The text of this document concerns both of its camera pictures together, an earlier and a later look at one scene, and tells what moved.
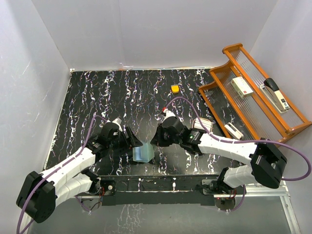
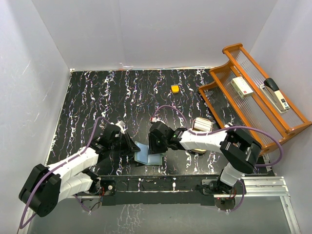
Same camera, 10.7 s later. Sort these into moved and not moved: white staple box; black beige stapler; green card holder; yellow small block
Moved: green card holder
Not moved: white staple box; yellow small block; black beige stapler
